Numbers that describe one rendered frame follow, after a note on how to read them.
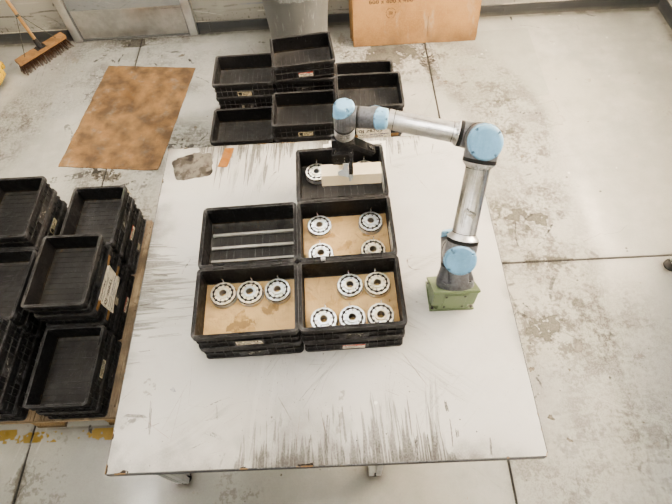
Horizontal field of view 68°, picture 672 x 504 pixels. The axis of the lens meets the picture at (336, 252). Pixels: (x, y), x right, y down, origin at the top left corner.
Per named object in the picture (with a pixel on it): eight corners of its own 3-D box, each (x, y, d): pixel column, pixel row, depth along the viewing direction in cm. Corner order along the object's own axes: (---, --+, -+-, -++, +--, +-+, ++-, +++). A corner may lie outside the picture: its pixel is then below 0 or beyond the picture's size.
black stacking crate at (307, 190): (380, 161, 240) (381, 144, 231) (387, 211, 225) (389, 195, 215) (298, 167, 240) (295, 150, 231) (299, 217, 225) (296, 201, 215)
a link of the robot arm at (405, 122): (496, 123, 187) (368, 98, 191) (501, 125, 177) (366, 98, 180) (487, 154, 191) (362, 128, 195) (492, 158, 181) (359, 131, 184)
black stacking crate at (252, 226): (298, 218, 225) (296, 202, 215) (300, 275, 209) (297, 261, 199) (210, 224, 225) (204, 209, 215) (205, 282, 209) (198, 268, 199)
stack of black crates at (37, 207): (36, 225, 312) (-9, 178, 274) (84, 223, 312) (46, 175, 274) (17, 281, 291) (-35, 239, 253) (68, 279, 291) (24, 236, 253)
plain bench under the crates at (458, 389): (450, 211, 322) (470, 132, 263) (502, 483, 238) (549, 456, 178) (203, 224, 325) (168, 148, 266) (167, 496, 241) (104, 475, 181)
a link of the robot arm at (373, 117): (389, 106, 180) (359, 104, 181) (388, 107, 170) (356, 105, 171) (387, 129, 183) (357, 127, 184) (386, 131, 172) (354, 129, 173)
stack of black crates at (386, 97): (395, 125, 345) (400, 70, 307) (400, 158, 329) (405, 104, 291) (337, 128, 346) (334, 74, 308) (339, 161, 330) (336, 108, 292)
